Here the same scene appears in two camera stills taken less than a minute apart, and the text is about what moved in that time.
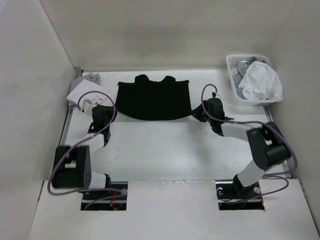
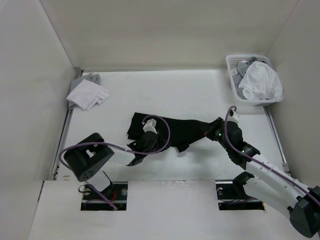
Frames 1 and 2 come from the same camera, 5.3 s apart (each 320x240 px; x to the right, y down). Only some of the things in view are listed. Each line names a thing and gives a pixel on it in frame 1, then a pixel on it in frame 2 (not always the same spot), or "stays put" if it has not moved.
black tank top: [144, 98] -> [171, 132]
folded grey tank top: [94, 78] stays put
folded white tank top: [88, 90] stays put
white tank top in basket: [260, 81] stays put
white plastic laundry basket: [232, 60] stays put
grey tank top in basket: [242, 68] stays put
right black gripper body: [201, 114] -> [215, 132]
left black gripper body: [110, 113] -> [157, 146]
